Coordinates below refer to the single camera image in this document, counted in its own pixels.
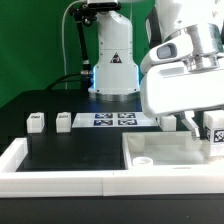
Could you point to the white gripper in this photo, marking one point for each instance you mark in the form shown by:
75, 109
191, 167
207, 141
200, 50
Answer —
170, 89

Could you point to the white u-shaped obstacle fence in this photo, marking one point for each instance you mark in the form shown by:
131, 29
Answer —
142, 178

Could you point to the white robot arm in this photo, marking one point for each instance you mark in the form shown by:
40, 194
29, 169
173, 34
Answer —
187, 31

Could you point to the white square table top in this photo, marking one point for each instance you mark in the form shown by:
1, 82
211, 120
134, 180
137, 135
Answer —
151, 150

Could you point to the white marker tag sheet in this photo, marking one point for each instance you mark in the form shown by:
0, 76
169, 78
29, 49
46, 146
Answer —
112, 119

